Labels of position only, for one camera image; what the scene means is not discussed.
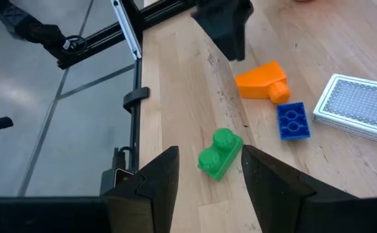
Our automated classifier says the white card box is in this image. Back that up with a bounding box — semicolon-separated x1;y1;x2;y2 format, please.
312;73;377;148

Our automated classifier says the black aluminium table frame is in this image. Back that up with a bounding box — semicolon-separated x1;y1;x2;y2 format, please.
57;0;198;172

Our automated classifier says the silver aluminium bracket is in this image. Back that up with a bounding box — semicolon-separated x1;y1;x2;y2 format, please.
110;0;143;61

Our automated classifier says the dark blue lego brick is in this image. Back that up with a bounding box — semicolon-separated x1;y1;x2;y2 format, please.
276;101;312;141

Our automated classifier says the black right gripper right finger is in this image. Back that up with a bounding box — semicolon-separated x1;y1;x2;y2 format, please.
240;144;377;233

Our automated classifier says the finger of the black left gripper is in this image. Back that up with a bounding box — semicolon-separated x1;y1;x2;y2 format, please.
236;0;255;62
190;0;238;61

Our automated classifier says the green two-stud block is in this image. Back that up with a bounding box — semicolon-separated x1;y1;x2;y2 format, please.
197;128;244;182

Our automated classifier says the orange peg block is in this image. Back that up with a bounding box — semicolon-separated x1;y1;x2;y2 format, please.
234;60;291;105

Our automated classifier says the black table-level camera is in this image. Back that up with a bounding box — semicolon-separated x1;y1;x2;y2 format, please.
99;147;135;196

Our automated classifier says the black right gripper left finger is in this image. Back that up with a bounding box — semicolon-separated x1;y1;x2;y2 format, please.
0;145;180;233

